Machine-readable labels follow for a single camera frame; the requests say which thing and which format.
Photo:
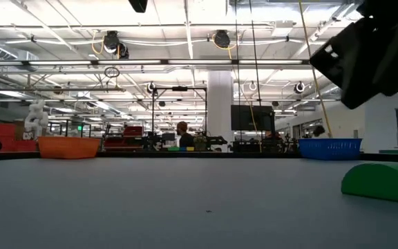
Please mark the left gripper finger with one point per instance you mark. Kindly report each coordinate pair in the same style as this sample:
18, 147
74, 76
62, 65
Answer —
138, 5

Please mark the green half-round block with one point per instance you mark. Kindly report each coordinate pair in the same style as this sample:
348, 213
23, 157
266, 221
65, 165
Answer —
382, 183

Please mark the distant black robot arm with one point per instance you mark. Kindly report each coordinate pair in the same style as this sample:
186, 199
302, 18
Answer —
216, 140

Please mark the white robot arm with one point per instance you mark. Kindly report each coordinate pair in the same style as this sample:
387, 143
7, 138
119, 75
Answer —
36, 119

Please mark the small hanging reel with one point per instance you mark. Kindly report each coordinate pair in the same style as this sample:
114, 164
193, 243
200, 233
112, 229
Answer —
252, 85
151, 87
300, 86

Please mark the blue plastic basket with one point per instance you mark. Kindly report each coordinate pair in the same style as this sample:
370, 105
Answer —
329, 148

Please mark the red toolbox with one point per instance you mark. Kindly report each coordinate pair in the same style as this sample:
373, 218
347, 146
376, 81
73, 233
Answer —
133, 131

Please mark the white column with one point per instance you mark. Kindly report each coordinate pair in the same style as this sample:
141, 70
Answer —
219, 103

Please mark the small green bin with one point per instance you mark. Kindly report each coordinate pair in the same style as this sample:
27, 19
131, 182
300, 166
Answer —
173, 149

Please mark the small yellow bin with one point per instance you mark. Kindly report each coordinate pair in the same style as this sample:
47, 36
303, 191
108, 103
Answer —
190, 148

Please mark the black monitor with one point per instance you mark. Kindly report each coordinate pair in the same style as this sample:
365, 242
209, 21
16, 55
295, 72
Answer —
251, 117

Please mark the orange plastic basket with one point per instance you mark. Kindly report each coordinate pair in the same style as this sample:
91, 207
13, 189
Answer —
67, 148

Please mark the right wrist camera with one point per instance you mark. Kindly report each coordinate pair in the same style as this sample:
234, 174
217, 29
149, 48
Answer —
347, 72

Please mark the black frame rig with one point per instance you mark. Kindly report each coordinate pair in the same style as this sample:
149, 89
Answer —
153, 114

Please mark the black table frame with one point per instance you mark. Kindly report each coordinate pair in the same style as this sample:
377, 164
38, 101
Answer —
247, 155

